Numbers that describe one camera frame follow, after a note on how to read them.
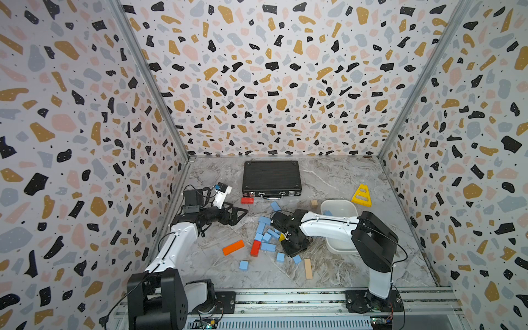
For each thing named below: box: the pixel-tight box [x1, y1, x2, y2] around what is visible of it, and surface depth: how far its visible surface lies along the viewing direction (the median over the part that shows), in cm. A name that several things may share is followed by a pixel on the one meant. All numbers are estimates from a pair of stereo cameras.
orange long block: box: [222, 239, 245, 256], surface depth 89 cm
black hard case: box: [242, 160, 302, 201], surface depth 105 cm
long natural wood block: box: [303, 258, 313, 280], surface depth 83 cm
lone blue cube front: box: [239, 260, 249, 271], surface depth 82 cm
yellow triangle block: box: [350, 183, 372, 208], surface depth 106 cm
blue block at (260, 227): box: [256, 221, 267, 235], surface depth 94 cm
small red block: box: [240, 197, 256, 205], surface depth 105 cm
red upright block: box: [250, 239, 262, 258], surface depth 87 cm
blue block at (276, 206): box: [270, 200, 282, 212], surface depth 102 cm
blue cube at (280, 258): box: [276, 252, 286, 263], surface depth 84 cm
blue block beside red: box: [261, 242, 277, 253], surface depth 88 cm
